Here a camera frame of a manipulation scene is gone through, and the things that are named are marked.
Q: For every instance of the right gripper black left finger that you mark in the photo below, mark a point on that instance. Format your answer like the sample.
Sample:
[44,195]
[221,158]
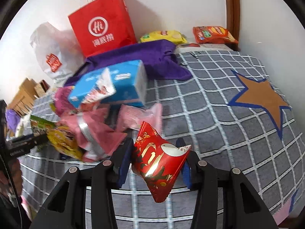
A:
[65,206]

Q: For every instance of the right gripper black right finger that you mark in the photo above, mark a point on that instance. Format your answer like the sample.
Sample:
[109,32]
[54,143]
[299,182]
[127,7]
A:
[242,205]

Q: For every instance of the red gold snack packet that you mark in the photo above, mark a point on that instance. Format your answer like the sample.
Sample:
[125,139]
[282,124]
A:
[157,161]

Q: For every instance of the light pink snack packet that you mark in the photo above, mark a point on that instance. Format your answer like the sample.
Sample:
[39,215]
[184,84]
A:
[130,117]

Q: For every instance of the green snack packet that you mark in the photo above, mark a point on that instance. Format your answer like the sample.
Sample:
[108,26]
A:
[40,126]

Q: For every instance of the cardboard boxes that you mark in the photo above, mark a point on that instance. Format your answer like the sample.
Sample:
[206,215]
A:
[24,99]

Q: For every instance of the yellow snack packet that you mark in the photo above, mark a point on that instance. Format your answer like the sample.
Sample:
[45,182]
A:
[65,142]

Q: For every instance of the magenta snack bag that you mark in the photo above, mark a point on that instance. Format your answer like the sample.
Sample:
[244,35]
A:
[61,102]

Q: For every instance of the pink packet with silver band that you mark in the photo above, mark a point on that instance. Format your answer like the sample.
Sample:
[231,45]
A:
[93,135]

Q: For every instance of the grey checked bed sheet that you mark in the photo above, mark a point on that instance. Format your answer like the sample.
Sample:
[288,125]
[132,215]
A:
[224,136]

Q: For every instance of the blue white snack box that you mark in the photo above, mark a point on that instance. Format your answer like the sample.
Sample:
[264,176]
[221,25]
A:
[92,87]

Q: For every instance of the white plastic Miniso bag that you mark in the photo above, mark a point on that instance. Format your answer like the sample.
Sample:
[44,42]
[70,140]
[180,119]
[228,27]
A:
[58,53]

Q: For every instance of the blue tissue pack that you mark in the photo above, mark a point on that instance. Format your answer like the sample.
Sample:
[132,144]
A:
[130,81]

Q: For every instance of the red paper shopping bag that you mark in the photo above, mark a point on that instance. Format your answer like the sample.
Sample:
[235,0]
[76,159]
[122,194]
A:
[101,26]

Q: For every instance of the purple felt storage basket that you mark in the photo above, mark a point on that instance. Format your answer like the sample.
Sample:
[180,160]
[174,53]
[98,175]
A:
[158,57]

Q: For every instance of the orange chips bag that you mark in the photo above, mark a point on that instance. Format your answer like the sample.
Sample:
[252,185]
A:
[213,35]

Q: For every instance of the yellow chips bag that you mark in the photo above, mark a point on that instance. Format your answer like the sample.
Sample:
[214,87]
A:
[172,36]

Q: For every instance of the brown wooden door frame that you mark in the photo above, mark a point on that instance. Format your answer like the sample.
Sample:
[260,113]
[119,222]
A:
[233,17]

